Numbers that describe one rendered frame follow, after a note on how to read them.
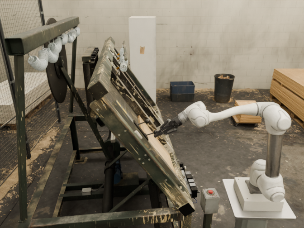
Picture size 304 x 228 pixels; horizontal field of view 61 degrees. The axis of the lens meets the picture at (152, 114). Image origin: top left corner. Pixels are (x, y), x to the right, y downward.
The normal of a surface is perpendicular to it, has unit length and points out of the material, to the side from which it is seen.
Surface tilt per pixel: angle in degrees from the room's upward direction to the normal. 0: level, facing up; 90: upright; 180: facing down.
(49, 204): 0
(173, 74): 90
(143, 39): 90
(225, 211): 0
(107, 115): 90
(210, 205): 90
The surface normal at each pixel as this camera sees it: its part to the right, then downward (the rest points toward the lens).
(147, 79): -0.04, 0.40
